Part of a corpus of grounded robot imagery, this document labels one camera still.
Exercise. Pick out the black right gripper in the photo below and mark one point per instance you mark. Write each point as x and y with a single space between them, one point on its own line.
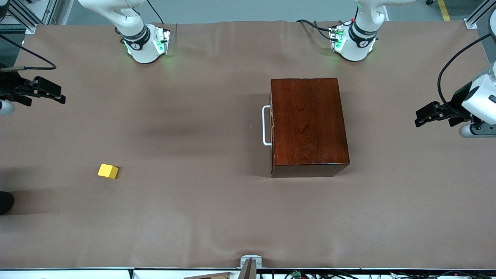
10 84

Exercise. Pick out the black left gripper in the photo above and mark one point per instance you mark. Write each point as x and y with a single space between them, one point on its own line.
458 97

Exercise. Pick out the yellow wooden block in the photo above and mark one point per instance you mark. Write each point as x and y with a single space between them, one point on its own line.
107 171

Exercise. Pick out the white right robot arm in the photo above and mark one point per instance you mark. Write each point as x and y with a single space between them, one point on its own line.
139 50

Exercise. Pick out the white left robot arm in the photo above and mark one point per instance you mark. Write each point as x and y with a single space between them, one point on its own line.
354 48

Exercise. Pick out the dark wooden drawer cabinet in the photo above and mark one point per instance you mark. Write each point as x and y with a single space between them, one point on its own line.
310 124

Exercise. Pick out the black round object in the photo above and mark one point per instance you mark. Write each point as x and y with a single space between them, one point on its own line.
5 202

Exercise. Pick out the metal left base connector plate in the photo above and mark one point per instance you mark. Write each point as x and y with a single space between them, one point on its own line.
335 38

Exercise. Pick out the metal base connector plate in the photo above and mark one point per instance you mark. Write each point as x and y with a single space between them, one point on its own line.
335 38
166 38

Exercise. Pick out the metal right base connector plate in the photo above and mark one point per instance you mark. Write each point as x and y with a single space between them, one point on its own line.
166 38

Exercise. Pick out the brown table cloth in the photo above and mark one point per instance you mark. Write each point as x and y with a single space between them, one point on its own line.
232 217

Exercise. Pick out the brown cardboard piece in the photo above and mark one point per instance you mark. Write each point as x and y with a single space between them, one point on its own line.
213 276

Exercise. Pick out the aluminium frame profile with bracket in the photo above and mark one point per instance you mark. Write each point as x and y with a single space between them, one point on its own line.
474 21

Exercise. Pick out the grey metal table bracket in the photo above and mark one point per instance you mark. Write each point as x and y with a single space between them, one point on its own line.
251 257

